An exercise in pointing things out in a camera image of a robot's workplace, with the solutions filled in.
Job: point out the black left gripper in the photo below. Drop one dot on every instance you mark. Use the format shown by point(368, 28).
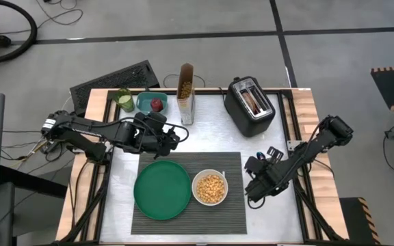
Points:
point(156, 140)

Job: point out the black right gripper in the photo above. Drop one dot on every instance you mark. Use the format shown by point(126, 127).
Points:
point(263, 179)

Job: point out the iridescent metal spoon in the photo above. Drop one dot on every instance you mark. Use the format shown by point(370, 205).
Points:
point(261, 156)

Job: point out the toasted bagel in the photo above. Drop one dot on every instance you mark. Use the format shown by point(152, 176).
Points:
point(250, 102)

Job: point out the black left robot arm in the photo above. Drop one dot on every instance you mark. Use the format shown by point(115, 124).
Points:
point(91, 128)

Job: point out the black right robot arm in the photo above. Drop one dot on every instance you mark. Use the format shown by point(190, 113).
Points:
point(306, 153)

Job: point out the green round plate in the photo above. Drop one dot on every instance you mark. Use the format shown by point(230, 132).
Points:
point(163, 189)

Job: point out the black toaster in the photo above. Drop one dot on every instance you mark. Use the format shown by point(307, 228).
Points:
point(241, 119)

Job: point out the white bowl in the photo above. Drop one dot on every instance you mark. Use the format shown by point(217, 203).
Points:
point(194, 187)

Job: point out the red apple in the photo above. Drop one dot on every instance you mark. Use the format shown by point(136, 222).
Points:
point(156, 105)

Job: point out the teal plastic basket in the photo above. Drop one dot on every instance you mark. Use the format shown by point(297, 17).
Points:
point(144, 102)

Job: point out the yellow cereal puffs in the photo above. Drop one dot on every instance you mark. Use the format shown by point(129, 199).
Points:
point(210, 189)

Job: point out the green faceted cup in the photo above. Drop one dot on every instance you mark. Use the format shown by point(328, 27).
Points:
point(126, 100)

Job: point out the gray ribbed placemat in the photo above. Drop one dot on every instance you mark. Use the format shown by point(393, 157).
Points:
point(217, 218)

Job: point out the black metal table frame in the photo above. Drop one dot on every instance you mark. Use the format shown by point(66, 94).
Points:
point(210, 92)

